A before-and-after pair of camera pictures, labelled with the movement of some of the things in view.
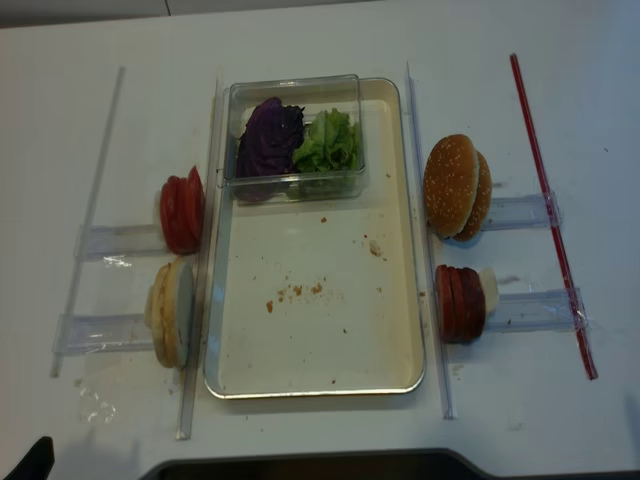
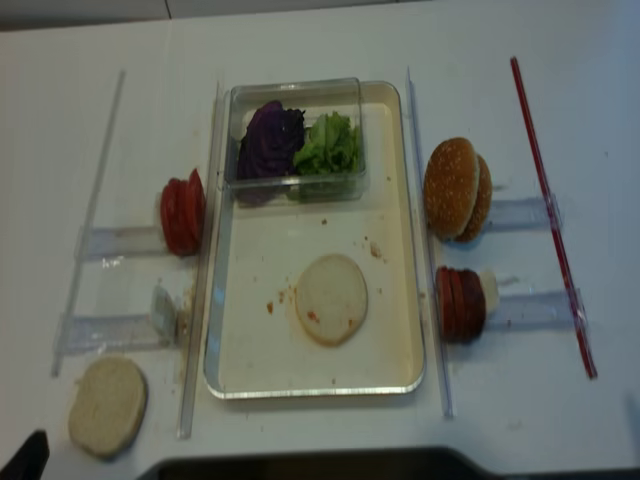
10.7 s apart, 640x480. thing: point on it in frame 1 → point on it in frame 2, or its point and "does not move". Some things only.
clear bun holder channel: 517,211 does not move
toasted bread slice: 160,312 → 331,298
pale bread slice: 184,313 → 107,407
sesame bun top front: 450,185 does not move
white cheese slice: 489,283 does not move
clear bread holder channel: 103,332 does not move
